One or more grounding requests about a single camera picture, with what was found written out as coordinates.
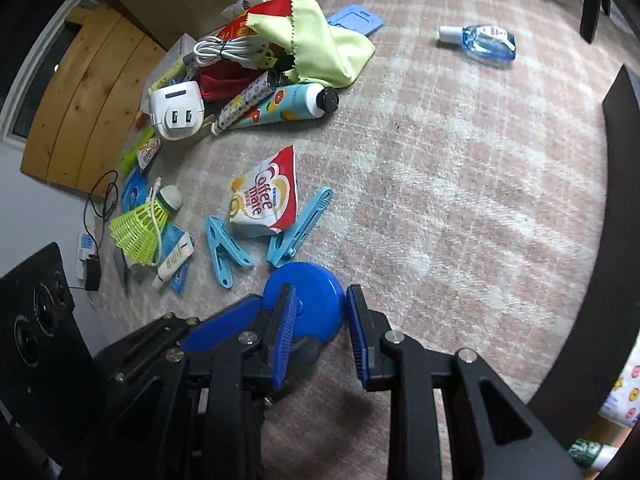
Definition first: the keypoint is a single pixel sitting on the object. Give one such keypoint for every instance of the white patterned tube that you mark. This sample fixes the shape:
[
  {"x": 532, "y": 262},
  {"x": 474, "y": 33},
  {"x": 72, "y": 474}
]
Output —
[{"x": 245, "y": 102}]

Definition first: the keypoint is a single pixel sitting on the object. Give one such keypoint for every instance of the fruit print tube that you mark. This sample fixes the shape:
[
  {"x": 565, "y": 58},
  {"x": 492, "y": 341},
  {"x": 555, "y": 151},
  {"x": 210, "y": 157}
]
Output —
[{"x": 290, "y": 102}]

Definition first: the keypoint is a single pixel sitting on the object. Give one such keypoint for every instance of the green white packet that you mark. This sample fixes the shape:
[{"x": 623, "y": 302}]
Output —
[{"x": 590, "y": 452}]

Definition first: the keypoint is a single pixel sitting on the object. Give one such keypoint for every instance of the white patterned package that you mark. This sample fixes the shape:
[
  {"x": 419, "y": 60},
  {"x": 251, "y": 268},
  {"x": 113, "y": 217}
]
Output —
[{"x": 625, "y": 385}]

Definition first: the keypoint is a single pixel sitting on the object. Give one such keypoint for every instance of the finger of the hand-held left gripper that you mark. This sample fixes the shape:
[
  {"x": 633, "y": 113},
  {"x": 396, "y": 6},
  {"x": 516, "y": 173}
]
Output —
[
  {"x": 120, "y": 379},
  {"x": 220, "y": 323}
]

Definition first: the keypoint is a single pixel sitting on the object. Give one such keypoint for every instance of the black speaker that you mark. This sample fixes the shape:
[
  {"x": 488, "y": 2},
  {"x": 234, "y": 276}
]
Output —
[{"x": 40, "y": 320}]

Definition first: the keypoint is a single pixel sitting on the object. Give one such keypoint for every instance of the clear plastic wrapped item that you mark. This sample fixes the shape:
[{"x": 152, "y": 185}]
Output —
[{"x": 247, "y": 2}]

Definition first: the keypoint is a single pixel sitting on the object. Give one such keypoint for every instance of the red bag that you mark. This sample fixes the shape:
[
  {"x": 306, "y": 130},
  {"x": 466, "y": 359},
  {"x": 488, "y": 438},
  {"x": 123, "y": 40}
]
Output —
[{"x": 225, "y": 85}]

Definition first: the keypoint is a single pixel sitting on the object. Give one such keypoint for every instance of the blue liquid bottle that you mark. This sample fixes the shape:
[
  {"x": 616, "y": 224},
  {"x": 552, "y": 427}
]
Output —
[{"x": 482, "y": 44}]

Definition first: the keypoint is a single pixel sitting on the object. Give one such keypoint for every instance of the long light blue clip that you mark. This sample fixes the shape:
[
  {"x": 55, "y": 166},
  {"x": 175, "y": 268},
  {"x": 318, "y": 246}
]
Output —
[{"x": 300, "y": 225}]

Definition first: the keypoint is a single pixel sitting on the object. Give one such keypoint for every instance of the light blue clothespin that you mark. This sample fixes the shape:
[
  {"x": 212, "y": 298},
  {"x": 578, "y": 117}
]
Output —
[{"x": 225, "y": 250}]

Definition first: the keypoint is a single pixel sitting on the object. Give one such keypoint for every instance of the creamer sachet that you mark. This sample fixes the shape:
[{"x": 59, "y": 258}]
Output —
[
  {"x": 150, "y": 152},
  {"x": 265, "y": 195}
]

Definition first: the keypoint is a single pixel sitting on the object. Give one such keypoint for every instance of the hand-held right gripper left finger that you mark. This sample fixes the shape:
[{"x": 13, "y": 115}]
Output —
[{"x": 283, "y": 335}]

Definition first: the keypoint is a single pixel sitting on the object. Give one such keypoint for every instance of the blue tissue pack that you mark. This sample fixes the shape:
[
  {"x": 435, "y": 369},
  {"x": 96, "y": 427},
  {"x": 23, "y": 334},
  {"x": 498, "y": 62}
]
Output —
[{"x": 136, "y": 192}]

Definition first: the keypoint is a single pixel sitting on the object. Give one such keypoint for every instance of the small white tube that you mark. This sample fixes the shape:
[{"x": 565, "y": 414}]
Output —
[{"x": 175, "y": 257}]

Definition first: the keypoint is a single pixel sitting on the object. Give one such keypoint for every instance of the wooden plank board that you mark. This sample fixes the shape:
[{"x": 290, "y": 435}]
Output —
[{"x": 85, "y": 100}]

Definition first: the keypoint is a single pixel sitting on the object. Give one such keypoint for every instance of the blue round tape measure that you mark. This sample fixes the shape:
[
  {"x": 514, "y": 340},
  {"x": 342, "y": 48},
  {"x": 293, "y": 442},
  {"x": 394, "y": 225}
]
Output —
[{"x": 312, "y": 285}]

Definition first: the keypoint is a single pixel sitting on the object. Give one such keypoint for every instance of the plaid rug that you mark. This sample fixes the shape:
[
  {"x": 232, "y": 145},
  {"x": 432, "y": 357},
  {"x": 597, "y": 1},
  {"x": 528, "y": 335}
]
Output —
[{"x": 450, "y": 185}]

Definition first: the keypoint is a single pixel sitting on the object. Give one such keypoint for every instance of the blue flat packet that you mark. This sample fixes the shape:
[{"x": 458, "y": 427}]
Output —
[{"x": 181, "y": 280}]

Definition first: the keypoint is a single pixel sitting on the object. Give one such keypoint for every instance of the black power adapter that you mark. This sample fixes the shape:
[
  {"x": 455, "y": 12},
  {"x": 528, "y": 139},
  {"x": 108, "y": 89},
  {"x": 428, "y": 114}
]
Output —
[{"x": 92, "y": 275}]

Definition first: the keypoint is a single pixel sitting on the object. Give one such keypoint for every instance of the blue card holder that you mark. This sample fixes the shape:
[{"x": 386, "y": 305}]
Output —
[{"x": 355, "y": 20}]

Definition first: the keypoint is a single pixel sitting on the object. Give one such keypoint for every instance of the black table leg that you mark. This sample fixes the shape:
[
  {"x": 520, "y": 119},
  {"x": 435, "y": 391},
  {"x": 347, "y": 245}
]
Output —
[{"x": 595, "y": 5}]

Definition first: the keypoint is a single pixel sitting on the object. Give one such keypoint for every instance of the yellow-green cloth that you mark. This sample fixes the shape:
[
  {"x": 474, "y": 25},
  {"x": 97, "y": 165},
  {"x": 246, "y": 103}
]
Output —
[{"x": 325, "y": 45}]

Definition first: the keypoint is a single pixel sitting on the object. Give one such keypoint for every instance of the white power strip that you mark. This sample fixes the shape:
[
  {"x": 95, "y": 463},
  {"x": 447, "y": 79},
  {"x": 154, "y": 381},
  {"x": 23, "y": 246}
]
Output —
[{"x": 85, "y": 247}]

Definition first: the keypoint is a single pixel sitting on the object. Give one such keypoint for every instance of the green tube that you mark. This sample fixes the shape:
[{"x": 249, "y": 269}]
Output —
[{"x": 136, "y": 152}]

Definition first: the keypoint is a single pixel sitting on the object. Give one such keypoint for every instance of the yellow-green shuttlecock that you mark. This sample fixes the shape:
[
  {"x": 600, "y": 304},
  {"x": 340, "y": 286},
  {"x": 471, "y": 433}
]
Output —
[{"x": 137, "y": 225}]

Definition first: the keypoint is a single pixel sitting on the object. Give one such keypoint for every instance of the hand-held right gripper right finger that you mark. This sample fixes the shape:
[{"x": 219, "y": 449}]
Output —
[{"x": 357, "y": 342}]

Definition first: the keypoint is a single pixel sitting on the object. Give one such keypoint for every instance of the white cardboard box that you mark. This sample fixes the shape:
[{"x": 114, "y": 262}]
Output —
[{"x": 175, "y": 52}]

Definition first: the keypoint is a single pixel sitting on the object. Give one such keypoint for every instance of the white plug adapter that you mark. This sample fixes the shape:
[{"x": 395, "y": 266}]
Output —
[{"x": 175, "y": 110}]

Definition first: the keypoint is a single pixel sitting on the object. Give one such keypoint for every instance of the black storage box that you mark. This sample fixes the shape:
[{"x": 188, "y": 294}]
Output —
[{"x": 600, "y": 260}]

